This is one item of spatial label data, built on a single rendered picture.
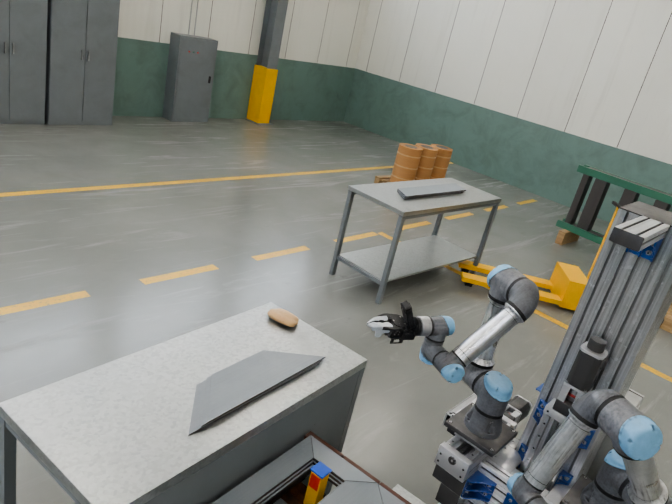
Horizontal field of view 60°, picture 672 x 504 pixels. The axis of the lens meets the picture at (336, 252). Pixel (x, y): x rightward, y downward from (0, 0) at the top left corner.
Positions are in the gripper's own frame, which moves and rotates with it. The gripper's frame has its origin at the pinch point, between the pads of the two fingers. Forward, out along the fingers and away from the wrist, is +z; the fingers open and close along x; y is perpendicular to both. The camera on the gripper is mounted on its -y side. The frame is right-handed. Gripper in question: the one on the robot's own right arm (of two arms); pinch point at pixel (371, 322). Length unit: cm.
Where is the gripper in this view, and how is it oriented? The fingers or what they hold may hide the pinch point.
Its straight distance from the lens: 207.6
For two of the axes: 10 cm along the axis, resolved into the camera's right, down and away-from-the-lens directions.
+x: -3.3, -5.5, 7.7
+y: -2.6, 8.3, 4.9
